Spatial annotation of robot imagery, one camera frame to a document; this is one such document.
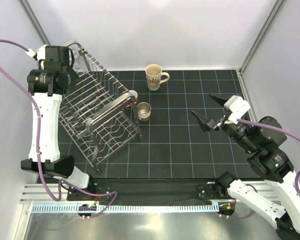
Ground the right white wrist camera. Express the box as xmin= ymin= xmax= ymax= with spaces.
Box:
xmin=223 ymin=95 xmax=251 ymax=125

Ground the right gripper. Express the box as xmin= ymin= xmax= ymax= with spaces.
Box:
xmin=190 ymin=92 xmax=257 ymax=152

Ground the cream floral ceramic mug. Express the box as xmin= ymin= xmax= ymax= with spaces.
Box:
xmin=145 ymin=64 xmax=170 ymax=91

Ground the aluminium frame post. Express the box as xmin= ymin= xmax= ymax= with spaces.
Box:
xmin=18 ymin=0 xmax=51 ymax=45
xmin=239 ymin=0 xmax=286 ymax=75

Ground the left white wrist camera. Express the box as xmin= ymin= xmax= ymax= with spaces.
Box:
xmin=26 ymin=44 xmax=48 ymax=69

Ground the white slotted cable duct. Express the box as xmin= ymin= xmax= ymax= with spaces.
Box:
xmin=31 ymin=203 xmax=219 ymax=214

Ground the steel cup with brown band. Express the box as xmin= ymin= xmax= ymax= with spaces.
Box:
xmin=137 ymin=102 xmax=152 ymax=122

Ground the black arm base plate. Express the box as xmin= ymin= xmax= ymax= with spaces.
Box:
xmin=66 ymin=177 xmax=241 ymax=204

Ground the right aluminium frame post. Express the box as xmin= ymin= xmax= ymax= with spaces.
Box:
xmin=239 ymin=0 xmax=286 ymax=75

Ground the small orange white cup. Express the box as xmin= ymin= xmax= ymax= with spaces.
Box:
xmin=126 ymin=90 xmax=138 ymax=108

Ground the black grid mat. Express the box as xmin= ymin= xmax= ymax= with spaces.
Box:
xmin=58 ymin=69 xmax=256 ymax=179

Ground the stainless steel dish rack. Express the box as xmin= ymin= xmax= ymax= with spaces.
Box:
xmin=59 ymin=40 xmax=143 ymax=169

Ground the left aluminium frame post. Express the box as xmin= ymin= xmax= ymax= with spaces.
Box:
xmin=18 ymin=0 xmax=51 ymax=45

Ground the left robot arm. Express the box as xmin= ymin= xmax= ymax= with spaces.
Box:
xmin=20 ymin=45 xmax=96 ymax=201

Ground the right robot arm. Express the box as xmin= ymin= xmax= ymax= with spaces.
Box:
xmin=191 ymin=94 xmax=300 ymax=240

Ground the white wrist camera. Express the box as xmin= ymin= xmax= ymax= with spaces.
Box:
xmin=223 ymin=95 xmax=251 ymax=125
xmin=26 ymin=44 xmax=48 ymax=69

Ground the clear faceted glass cup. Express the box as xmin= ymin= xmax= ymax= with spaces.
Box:
xmin=71 ymin=48 xmax=86 ymax=73

